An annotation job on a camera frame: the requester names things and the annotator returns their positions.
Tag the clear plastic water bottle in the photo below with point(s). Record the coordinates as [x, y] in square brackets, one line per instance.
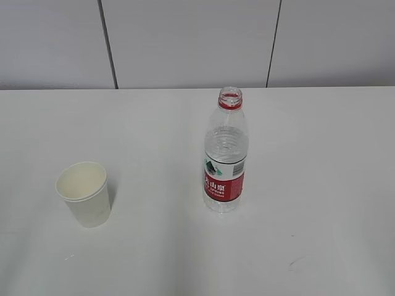
[226, 146]

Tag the white paper cup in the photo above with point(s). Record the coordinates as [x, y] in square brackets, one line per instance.
[83, 187]

